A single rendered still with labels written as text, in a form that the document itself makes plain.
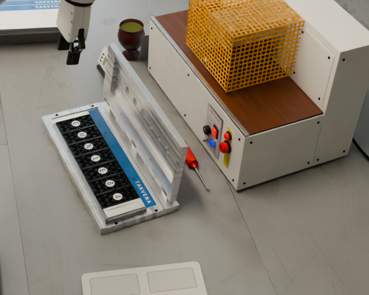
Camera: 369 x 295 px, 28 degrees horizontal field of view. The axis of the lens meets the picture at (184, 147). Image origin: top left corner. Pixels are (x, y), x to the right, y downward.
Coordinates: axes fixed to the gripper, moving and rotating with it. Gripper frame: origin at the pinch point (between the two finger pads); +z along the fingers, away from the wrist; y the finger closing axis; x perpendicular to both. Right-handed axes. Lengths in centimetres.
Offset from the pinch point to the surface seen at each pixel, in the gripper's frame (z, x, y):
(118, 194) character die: 20.8, 4.7, 32.2
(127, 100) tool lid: 9.9, 14.8, 9.3
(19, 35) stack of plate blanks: 21.5, 3.0, -42.5
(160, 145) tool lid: 8.7, 14.6, 29.7
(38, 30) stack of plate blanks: 19.0, 8.4, -41.0
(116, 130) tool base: 19.9, 13.7, 9.1
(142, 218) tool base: 22.2, 8.0, 40.2
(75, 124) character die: 20.9, 4.1, 4.1
